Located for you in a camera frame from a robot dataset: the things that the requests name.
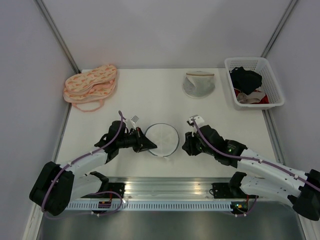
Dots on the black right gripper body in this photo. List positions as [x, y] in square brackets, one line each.
[195, 147]

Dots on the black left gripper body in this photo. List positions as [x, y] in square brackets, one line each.
[130, 140]

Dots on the blue-zipper white mesh laundry bag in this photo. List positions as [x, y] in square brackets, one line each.
[165, 136]

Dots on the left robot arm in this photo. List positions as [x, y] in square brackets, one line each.
[59, 184]

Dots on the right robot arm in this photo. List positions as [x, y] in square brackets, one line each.
[256, 175]

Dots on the beige-trim mesh laundry bag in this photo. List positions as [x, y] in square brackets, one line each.
[198, 84]

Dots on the pink patterned laundry bag stack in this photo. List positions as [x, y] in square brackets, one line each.
[92, 86]

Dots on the beige bra in basket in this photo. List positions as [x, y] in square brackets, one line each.
[253, 98]

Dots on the black garment in basket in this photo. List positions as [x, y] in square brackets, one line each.
[245, 80]

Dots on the red garment in basket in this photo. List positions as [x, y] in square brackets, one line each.
[265, 100]

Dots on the white plastic basket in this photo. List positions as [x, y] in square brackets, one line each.
[270, 84]

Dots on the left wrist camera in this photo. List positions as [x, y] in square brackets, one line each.
[131, 123]

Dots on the aluminium rail table edge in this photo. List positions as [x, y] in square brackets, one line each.
[168, 188]

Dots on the white slotted cable duct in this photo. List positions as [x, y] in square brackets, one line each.
[94, 205]

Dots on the left aluminium corner post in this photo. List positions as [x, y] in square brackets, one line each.
[57, 34]

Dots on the aluminium corner post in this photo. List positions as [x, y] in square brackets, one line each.
[57, 34]
[279, 27]

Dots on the right aluminium corner post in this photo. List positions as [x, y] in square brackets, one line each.
[279, 27]

